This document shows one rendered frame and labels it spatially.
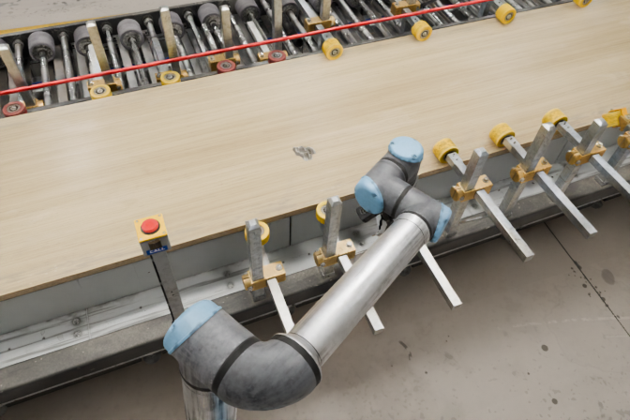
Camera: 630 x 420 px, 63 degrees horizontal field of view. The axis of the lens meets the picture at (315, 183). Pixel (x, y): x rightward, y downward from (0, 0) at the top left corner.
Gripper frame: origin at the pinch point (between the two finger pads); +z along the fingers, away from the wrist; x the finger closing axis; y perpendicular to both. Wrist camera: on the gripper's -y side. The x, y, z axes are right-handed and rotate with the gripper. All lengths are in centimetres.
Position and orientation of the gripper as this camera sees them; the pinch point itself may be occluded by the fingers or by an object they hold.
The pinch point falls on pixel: (380, 231)
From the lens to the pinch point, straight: 161.0
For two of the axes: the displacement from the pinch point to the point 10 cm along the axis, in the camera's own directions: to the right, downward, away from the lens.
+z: -0.4, 6.4, 7.7
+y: 9.3, -2.6, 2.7
